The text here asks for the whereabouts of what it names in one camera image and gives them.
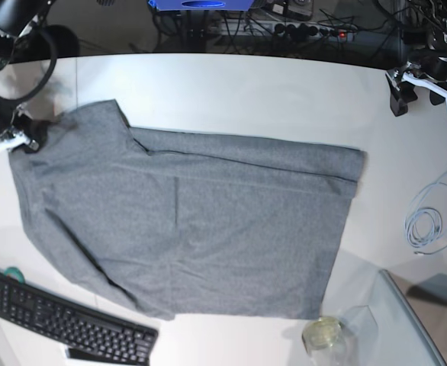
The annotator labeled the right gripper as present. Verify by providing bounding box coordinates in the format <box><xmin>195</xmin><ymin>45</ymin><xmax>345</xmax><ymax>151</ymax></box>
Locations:
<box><xmin>0</xmin><ymin>114</ymin><xmax>53</xmax><ymax>154</ymax></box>

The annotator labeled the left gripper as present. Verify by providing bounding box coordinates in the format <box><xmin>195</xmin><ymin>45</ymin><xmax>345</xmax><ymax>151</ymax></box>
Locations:
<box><xmin>385</xmin><ymin>48</ymin><xmax>447</xmax><ymax>117</ymax></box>

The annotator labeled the grey t-shirt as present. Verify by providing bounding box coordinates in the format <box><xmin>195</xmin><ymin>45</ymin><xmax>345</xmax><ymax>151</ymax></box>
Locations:
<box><xmin>9</xmin><ymin>101</ymin><xmax>365</xmax><ymax>320</ymax></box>

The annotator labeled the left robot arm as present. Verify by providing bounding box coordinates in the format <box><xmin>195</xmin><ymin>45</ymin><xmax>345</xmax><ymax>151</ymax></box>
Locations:
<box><xmin>374</xmin><ymin>1</ymin><xmax>447</xmax><ymax>117</ymax></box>

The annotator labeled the green tape roll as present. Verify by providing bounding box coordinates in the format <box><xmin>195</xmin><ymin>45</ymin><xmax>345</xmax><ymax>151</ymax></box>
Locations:
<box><xmin>4</xmin><ymin>267</ymin><xmax>25</xmax><ymax>284</ymax></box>

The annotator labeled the power strip with red light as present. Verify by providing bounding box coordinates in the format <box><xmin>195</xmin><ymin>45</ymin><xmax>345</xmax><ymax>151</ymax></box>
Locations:
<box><xmin>272</xmin><ymin>23</ymin><xmax>355</xmax><ymax>43</ymax></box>

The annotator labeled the blue box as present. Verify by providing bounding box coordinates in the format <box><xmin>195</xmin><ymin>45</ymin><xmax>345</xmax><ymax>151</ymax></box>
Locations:
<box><xmin>148</xmin><ymin>0</ymin><xmax>254</xmax><ymax>11</ymax></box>

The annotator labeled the black computer keyboard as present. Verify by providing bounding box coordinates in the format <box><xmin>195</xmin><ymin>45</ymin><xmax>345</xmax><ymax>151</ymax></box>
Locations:
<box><xmin>0</xmin><ymin>272</ymin><xmax>159</xmax><ymax>365</ymax></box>

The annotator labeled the clear plastic box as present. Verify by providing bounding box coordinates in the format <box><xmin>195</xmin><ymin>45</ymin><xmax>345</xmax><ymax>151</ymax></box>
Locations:
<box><xmin>344</xmin><ymin>268</ymin><xmax>447</xmax><ymax>365</ymax></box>

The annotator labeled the clear glass jar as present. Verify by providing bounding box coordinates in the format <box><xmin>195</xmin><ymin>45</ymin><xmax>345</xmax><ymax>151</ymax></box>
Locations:
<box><xmin>301</xmin><ymin>316</ymin><xmax>356</xmax><ymax>366</ymax></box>

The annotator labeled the coiled white cable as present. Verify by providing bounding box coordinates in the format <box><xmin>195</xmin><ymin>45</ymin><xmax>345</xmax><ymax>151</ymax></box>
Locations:
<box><xmin>404</xmin><ymin>164</ymin><xmax>447</xmax><ymax>256</ymax></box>

